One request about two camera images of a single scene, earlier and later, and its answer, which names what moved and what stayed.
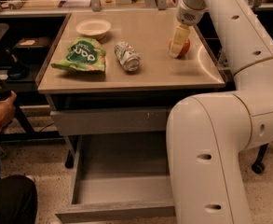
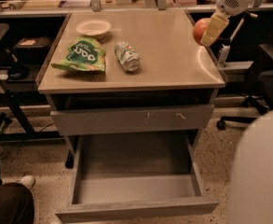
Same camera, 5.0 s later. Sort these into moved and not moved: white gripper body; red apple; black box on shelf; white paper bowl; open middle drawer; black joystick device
Moved: red apple; white gripper body
Not moved: white paper bowl; black box on shelf; black joystick device; open middle drawer
